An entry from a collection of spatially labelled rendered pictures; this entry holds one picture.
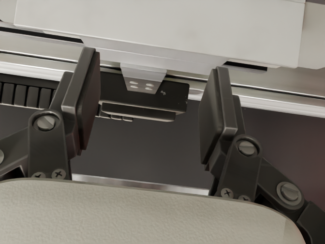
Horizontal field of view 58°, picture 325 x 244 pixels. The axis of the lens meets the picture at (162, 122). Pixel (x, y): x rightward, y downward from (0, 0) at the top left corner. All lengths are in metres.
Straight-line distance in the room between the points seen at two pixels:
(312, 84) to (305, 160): 0.34
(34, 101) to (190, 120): 0.34
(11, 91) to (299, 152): 0.64
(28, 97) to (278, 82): 0.43
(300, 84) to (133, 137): 0.38
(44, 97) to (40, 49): 0.15
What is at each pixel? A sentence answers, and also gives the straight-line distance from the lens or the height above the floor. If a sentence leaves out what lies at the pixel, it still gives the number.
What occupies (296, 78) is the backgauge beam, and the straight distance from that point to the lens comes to 0.48.
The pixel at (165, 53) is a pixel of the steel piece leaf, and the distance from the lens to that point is 0.18.
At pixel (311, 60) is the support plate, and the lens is 0.18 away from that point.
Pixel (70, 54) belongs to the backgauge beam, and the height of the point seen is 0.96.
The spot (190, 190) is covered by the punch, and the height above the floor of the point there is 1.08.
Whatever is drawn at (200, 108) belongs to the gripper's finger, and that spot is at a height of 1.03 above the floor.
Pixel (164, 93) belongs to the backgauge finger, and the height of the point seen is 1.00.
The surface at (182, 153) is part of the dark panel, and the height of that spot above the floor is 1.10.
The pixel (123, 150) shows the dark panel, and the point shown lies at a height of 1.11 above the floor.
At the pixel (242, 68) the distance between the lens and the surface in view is 0.21.
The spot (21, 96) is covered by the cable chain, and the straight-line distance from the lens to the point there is 0.59.
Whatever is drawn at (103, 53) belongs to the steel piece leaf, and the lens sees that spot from 0.20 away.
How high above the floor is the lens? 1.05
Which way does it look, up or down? 1 degrees down
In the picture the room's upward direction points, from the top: 173 degrees counter-clockwise
